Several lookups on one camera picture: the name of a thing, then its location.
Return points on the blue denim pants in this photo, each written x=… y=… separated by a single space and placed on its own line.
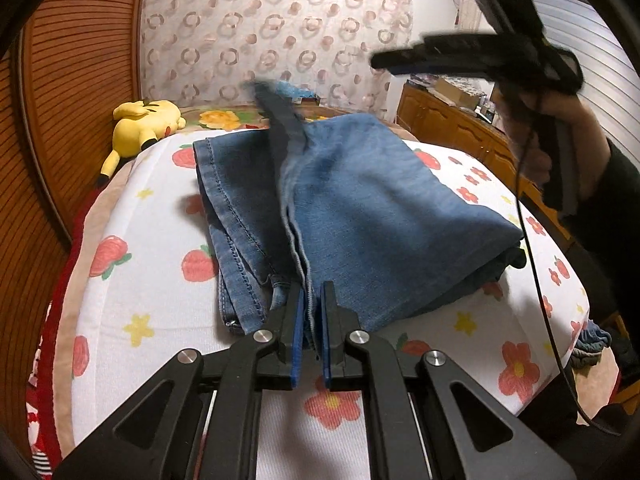
x=390 y=210

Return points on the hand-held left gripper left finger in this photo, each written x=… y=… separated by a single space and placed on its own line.
x=297 y=335

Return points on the blue plush toy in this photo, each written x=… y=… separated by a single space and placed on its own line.
x=300 y=91

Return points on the yellow plush toy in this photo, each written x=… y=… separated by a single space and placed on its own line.
x=140 y=130

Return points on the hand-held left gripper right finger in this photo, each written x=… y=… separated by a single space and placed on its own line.
x=327 y=335

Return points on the white tied curtain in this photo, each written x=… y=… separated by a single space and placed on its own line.
x=465 y=15

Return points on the person's right hand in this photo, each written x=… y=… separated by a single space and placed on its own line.
x=585 y=140

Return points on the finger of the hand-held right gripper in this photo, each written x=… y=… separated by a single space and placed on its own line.
x=440 y=60
x=460 y=42

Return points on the grey window blind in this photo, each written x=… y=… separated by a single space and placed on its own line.
x=615 y=60

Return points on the person's right forearm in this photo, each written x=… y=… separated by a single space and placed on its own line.
x=620 y=200

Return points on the pile of denim clothes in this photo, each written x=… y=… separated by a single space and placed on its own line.
x=592 y=345

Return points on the brown louvered wardrobe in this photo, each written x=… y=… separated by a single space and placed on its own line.
x=75 y=85

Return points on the cardboard box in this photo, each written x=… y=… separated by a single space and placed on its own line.
x=455 y=91

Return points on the wooden sideboard cabinet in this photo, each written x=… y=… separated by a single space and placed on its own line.
x=450 y=125

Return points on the white flower printed blanket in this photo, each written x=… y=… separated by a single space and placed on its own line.
x=150 y=220

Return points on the colourful floral bedspread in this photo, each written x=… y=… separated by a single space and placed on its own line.
x=220 y=119

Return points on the red patterned cloth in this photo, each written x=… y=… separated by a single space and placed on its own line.
x=42 y=360

